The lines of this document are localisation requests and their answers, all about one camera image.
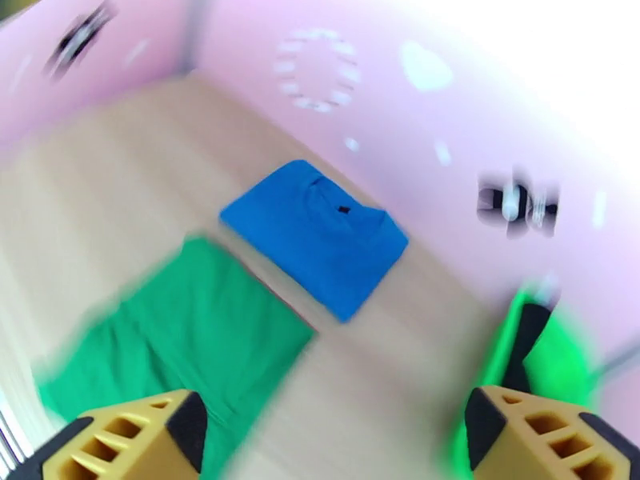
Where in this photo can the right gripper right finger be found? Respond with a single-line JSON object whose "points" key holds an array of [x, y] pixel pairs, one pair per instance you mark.
{"points": [[550, 443]]}

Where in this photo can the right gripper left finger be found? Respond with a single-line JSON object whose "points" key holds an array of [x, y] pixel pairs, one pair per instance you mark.
{"points": [[125, 443]]}

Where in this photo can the green t-shirt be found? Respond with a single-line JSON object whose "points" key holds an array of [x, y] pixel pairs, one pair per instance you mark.
{"points": [[190, 318]]}

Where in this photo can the blue t-shirt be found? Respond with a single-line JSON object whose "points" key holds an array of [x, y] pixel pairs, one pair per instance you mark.
{"points": [[320, 243]]}

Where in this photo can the green plastic laundry basket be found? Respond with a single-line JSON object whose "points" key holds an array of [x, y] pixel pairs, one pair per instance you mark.
{"points": [[560, 363]]}

